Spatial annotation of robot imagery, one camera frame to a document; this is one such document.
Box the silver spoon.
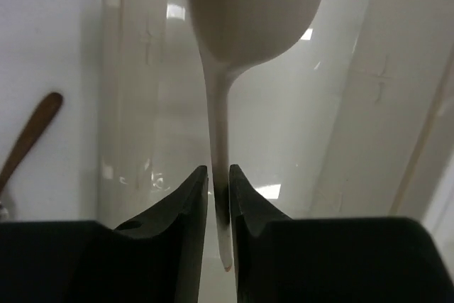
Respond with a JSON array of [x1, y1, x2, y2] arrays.
[[187, 0, 321, 271]]

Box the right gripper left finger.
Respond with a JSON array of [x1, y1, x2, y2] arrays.
[[1, 166, 208, 302]]

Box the copper fork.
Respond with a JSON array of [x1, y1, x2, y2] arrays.
[[1, 92, 64, 193]]

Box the left white container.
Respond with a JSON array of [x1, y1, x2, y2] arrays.
[[95, 0, 454, 303]]

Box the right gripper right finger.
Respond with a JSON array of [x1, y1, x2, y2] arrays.
[[229, 165, 453, 302]]

